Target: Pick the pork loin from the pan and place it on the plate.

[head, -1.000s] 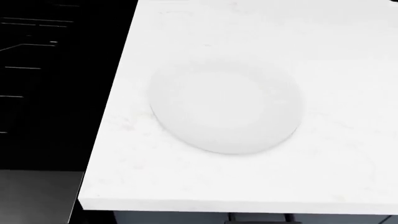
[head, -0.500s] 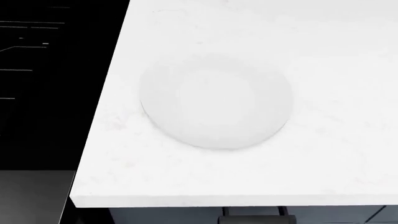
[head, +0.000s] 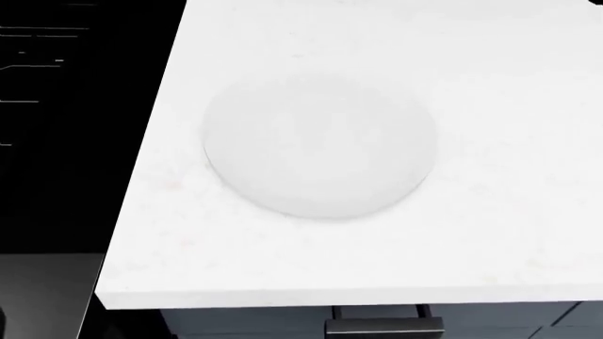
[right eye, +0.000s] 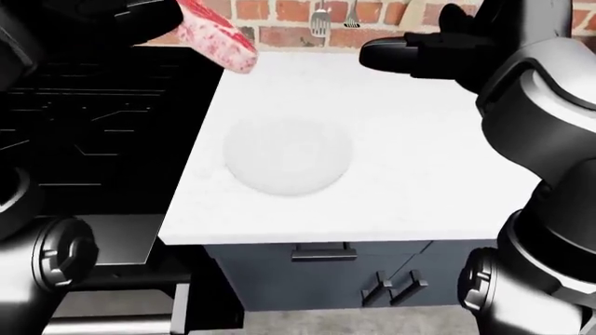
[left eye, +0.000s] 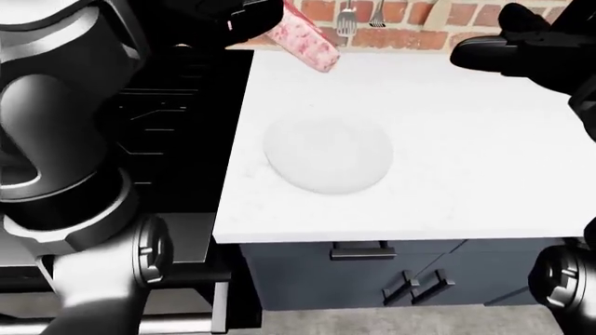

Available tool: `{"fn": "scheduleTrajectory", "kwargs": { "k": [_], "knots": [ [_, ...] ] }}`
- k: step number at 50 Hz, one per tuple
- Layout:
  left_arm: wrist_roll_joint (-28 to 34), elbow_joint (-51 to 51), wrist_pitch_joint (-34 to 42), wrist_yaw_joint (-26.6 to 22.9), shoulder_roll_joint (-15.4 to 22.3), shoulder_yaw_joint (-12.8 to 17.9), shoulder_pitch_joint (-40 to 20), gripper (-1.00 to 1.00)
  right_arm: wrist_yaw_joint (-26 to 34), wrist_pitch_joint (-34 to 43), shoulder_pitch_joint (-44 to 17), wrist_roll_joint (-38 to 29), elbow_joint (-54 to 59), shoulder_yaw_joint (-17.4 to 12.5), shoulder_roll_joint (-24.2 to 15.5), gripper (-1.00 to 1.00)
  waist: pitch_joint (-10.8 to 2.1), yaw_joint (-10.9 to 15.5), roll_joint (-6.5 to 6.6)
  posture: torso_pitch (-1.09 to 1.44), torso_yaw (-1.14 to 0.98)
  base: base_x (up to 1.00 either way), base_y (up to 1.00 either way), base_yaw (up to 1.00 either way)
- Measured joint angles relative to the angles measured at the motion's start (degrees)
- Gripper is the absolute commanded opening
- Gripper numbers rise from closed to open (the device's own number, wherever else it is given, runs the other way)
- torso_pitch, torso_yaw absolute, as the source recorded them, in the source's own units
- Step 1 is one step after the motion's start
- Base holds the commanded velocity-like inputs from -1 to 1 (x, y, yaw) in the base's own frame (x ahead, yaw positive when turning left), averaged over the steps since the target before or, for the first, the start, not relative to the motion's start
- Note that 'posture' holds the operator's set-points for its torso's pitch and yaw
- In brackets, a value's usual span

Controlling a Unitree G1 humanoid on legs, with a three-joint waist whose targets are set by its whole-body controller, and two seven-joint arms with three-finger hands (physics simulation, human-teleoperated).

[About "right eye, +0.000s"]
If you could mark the dark grey cabinet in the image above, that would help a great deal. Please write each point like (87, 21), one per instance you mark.
(344, 275)

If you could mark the hanging metal skimmer utensil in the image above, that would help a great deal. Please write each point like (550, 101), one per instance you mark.
(352, 19)

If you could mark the hanging metal slotted spatula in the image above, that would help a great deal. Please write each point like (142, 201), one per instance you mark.
(319, 21)

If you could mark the raw red pork loin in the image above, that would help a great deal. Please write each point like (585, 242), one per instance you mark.
(219, 42)

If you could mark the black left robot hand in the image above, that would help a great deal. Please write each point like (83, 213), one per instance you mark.
(139, 21)

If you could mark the black stove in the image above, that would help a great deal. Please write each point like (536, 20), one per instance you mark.
(107, 122)

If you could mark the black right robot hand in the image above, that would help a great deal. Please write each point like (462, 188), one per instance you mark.
(419, 52)

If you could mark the white round plate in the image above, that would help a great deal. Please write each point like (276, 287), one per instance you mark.
(287, 157)

